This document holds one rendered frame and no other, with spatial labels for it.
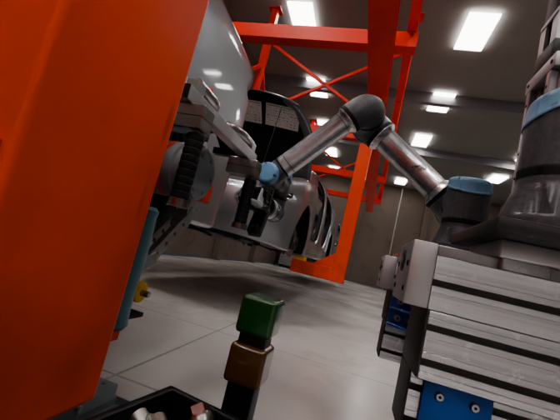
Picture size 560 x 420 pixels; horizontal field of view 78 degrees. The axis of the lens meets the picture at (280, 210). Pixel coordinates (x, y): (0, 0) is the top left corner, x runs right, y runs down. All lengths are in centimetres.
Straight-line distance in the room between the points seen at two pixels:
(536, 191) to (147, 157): 51
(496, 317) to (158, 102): 48
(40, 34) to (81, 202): 12
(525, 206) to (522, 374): 22
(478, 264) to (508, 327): 8
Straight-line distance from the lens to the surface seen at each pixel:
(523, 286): 56
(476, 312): 54
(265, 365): 39
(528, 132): 66
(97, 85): 33
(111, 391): 123
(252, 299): 38
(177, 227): 112
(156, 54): 39
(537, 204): 60
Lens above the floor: 71
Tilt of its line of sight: 7 degrees up
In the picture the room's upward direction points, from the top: 14 degrees clockwise
